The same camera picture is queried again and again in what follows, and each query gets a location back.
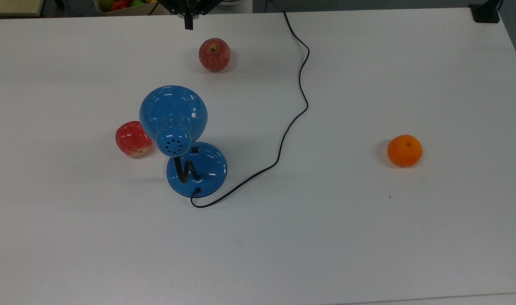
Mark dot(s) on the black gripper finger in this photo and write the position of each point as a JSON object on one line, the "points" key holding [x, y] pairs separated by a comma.
{"points": [[186, 21], [191, 21]]}

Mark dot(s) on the dark robot gripper body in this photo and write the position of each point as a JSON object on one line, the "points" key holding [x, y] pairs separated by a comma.
{"points": [[189, 5]]}

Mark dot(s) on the blue desk lamp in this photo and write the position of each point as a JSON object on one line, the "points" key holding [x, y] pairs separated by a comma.
{"points": [[173, 114]]}

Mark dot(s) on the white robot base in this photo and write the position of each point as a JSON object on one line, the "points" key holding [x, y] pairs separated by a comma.
{"points": [[238, 6]]}

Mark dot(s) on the red apple with stem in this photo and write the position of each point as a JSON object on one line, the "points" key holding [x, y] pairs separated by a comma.
{"points": [[214, 55]]}

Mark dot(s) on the cardboard box of fruit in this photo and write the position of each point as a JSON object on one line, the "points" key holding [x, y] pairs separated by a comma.
{"points": [[131, 11]]}

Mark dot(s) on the red fruit in box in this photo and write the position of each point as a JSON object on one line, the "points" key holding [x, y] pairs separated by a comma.
{"points": [[120, 4]]}

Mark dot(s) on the red apple lying sideways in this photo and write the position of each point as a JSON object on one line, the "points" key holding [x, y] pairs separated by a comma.
{"points": [[131, 140]]}

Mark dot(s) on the light wooden board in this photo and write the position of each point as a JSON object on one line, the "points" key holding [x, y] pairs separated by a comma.
{"points": [[12, 6]]}

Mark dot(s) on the orange mandarin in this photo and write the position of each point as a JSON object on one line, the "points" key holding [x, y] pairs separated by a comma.
{"points": [[404, 151]]}

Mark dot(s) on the black table clamp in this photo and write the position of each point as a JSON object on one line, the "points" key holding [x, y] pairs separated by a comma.
{"points": [[485, 12]]}

